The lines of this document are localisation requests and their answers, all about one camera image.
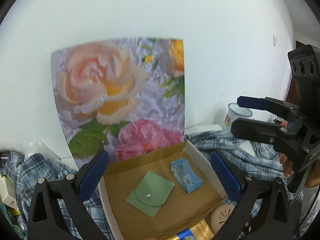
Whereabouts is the beige round slotted disc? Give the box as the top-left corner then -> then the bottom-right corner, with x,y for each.
209,204 -> 234,234

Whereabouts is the gold blue cigarette box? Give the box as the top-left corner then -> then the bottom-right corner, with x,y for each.
167,219 -> 215,240

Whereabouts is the person's right hand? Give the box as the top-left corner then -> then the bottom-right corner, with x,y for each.
278,153 -> 320,187

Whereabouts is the blue plaid shirt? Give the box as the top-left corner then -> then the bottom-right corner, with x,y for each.
1,131 -> 303,239

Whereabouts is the green patterned packet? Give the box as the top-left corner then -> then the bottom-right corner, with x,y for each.
1,204 -> 22,240

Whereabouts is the small white carton box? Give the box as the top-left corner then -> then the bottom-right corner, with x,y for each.
0,177 -> 18,209

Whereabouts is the white enamel mug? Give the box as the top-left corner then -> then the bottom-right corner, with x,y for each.
223,102 -> 253,130

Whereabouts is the blue tissue packet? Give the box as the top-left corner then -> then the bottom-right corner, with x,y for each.
170,158 -> 202,193

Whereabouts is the green snap pouch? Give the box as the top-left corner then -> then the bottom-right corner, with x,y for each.
126,171 -> 175,218

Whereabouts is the white cardboard box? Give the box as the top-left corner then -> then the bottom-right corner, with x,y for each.
99,141 -> 227,239

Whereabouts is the floral rose painting board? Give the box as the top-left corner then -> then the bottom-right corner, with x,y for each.
51,37 -> 185,167

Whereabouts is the white wall socket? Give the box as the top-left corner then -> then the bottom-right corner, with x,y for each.
272,35 -> 277,47

